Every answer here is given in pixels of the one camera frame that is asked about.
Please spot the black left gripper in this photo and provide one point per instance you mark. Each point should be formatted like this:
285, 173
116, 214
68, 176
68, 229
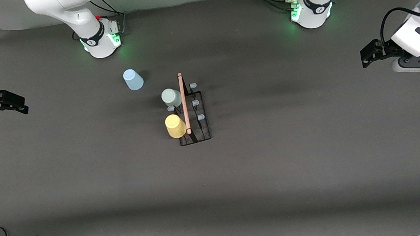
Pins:
387, 51

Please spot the pale green plastic cup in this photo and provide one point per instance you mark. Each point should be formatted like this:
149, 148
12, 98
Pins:
171, 96

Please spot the yellow plastic cup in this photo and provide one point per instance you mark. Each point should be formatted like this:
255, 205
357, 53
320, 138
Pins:
174, 125

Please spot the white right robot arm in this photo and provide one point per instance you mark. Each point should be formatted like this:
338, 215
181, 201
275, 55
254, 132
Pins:
75, 12

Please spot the light blue plastic cup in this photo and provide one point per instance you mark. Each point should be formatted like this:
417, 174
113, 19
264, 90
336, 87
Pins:
133, 80

